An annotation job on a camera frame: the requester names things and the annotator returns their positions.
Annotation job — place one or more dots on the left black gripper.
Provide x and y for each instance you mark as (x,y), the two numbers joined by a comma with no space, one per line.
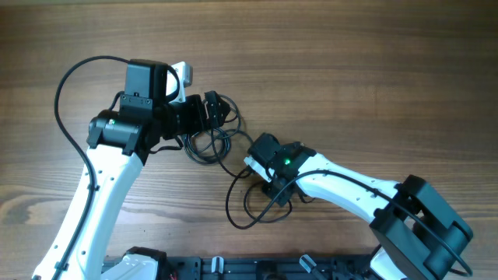
(196,120)

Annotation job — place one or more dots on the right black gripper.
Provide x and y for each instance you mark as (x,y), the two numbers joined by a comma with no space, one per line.
(272,190)

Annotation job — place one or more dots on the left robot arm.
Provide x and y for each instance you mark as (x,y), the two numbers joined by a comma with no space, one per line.
(152,107)

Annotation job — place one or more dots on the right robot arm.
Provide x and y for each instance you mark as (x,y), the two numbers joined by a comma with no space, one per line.
(420,235)

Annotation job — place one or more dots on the right white rail clip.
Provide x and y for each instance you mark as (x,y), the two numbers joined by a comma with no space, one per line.
(307,263)

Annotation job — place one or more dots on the white rail clip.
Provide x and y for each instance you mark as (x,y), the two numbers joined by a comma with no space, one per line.
(307,263)
(217,266)

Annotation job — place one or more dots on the left white rail clip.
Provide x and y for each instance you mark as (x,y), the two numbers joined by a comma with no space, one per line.
(217,266)

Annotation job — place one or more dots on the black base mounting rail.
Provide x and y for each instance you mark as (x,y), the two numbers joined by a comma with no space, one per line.
(347,267)

